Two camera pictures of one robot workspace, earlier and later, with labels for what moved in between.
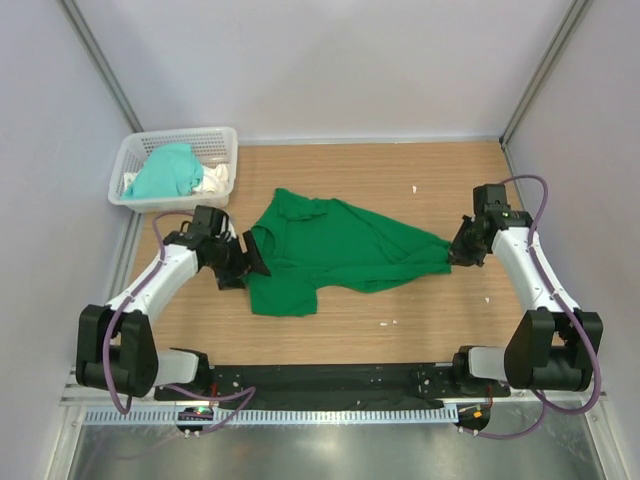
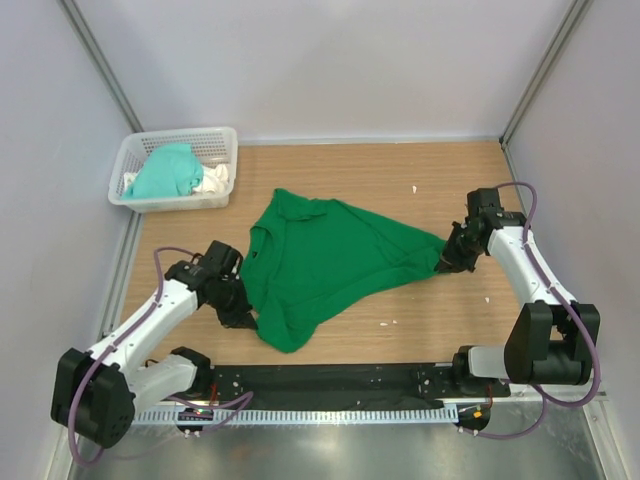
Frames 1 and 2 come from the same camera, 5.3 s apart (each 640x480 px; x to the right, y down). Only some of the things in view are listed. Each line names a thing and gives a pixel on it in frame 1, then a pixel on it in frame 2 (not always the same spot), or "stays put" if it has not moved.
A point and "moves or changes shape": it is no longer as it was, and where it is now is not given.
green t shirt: (306, 241) moves or changes shape
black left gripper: (232, 279) to (238, 317)
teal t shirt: (168, 170) stays put
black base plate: (332, 386) stays put
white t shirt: (214, 179) stays put
